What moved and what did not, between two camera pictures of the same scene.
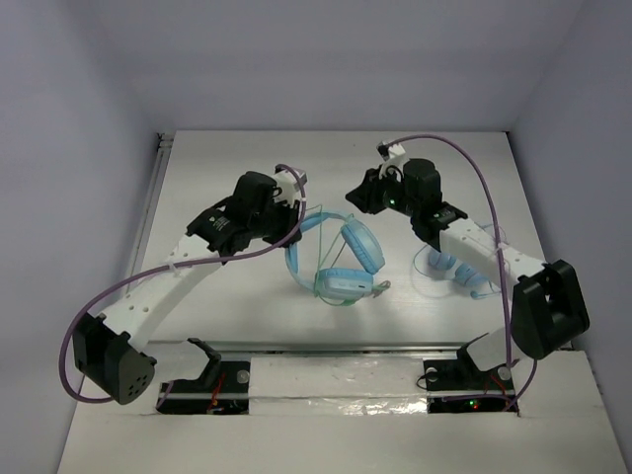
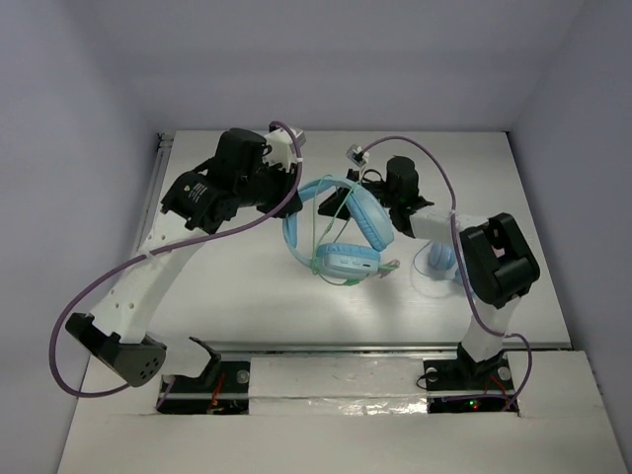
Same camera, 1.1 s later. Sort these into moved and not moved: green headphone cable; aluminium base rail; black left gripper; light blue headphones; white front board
Moved: light blue headphones; green headphone cable; black left gripper
Not moved: white front board; aluminium base rail
